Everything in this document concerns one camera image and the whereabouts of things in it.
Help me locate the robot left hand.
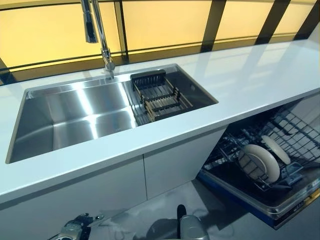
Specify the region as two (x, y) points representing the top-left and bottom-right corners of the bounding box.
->
(61, 212), (105, 240)

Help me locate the cream round plate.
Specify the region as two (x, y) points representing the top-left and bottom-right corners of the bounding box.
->
(261, 134), (291, 165)
(237, 144), (281, 183)

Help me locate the dishwasher door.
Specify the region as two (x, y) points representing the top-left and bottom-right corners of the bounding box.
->
(197, 162), (320, 230)

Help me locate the wide white cabinet door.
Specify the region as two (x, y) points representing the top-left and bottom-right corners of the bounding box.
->
(0, 153), (148, 240)

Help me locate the stainless steel sink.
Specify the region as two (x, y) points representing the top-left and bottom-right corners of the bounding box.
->
(5, 63), (220, 165)

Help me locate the black robot right foot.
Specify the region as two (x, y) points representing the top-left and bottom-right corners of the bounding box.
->
(176, 204), (187, 220)

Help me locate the narrow white cabinet door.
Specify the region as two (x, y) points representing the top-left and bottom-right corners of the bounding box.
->
(142, 126), (228, 201)

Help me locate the robot right leg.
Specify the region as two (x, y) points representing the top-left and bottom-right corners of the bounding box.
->
(177, 214), (210, 240)

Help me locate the chrome pull-down faucet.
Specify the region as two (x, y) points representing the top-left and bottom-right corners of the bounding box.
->
(80, 0), (116, 80)

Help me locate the black wire dish rack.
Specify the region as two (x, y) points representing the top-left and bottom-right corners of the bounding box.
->
(129, 69), (193, 123)

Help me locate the dark window frame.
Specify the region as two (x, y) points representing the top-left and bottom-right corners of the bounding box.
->
(0, 0), (320, 86)

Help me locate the dishwasher wire rack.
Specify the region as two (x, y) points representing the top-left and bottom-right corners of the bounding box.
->
(203, 104), (320, 193)

